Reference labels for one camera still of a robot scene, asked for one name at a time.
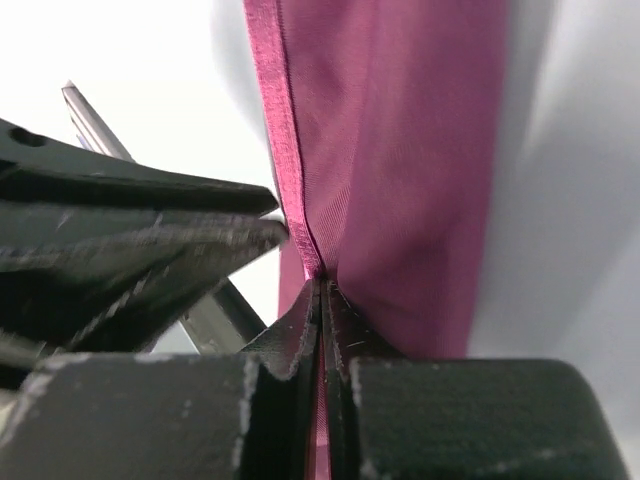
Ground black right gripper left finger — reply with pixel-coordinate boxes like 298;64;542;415
1;281;319;480

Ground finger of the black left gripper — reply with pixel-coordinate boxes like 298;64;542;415
1;120;278;216
1;201;288;355

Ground magenta satin napkin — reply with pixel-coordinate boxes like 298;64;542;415
243;0;511;480

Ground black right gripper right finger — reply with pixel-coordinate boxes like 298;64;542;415
320;281;628;479

